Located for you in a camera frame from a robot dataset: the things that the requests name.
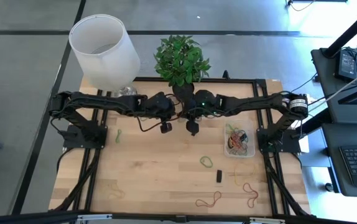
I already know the long red rubber band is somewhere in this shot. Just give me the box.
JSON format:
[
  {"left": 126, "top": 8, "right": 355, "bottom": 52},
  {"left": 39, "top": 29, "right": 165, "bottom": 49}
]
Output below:
[
  {"left": 229, "top": 129, "right": 249, "bottom": 156},
  {"left": 195, "top": 190, "right": 223, "bottom": 208}
]

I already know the green potted plant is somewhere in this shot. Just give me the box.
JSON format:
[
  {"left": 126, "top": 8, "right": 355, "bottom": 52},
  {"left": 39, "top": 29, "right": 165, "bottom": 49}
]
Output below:
[{"left": 153, "top": 34, "right": 212, "bottom": 105}]

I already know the clear plastic bin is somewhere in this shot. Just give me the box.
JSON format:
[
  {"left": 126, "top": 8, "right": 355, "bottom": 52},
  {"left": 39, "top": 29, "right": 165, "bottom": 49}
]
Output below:
[{"left": 223, "top": 119, "right": 257, "bottom": 158}]

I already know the large yellow rubber band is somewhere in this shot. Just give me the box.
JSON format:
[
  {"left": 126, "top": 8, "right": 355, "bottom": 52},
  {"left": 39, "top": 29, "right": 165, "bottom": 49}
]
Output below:
[{"left": 233, "top": 162, "right": 257, "bottom": 187}]

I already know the white shade table lamp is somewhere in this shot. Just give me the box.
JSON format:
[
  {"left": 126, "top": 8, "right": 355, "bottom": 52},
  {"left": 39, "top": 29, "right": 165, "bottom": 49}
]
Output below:
[{"left": 68, "top": 14, "right": 142, "bottom": 98}]

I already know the white paper sheet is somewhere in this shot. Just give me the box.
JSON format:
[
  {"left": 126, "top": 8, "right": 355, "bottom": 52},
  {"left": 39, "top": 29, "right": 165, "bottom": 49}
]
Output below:
[{"left": 297, "top": 136, "right": 310, "bottom": 154}]

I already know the dark grey desk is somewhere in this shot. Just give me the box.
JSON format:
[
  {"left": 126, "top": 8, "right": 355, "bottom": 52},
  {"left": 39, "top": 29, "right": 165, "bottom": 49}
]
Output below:
[{"left": 310, "top": 47, "right": 357, "bottom": 198}]

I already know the black power adapter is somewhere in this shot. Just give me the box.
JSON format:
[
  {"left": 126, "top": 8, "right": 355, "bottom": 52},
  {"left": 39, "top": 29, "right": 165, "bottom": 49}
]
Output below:
[{"left": 335, "top": 50, "right": 357, "bottom": 82}]

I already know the black diagonal pole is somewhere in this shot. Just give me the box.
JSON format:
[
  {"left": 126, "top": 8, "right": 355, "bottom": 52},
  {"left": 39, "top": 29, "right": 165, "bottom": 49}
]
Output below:
[{"left": 321, "top": 0, "right": 357, "bottom": 59}]

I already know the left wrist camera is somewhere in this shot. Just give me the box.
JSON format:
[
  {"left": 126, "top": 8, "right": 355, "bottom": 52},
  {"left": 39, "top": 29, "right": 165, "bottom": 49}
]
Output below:
[{"left": 160, "top": 121, "right": 173, "bottom": 134}]

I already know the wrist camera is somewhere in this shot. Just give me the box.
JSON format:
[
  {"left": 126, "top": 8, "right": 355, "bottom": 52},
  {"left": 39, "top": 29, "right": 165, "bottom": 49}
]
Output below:
[
  {"left": 185, "top": 119, "right": 200, "bottom": 137},
  {"left": 160, "top": 121, "right": 173, "bottom": 134}
]

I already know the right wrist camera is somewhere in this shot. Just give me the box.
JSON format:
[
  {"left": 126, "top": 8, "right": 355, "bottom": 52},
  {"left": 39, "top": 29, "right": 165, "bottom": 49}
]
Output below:
[{"left": 185, "top": 119, "right": 200, "bottom": 137}]

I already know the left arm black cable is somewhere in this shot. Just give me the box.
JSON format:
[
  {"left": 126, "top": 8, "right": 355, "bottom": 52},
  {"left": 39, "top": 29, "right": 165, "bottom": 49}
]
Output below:
[{"left": 136, "top": 115, "right": 181, "bottom": 134}]

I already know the white cord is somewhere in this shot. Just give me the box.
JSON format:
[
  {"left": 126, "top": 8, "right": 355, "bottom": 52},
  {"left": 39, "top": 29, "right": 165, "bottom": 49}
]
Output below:
[{"left": 327, "top": 64, "right": 357, "bottom": 101}]

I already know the black camera gantry bar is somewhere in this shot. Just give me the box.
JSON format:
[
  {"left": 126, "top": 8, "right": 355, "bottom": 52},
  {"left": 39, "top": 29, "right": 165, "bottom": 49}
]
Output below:
[{"left": 0, "top": 210, "right": 357, "bottom": 224}]

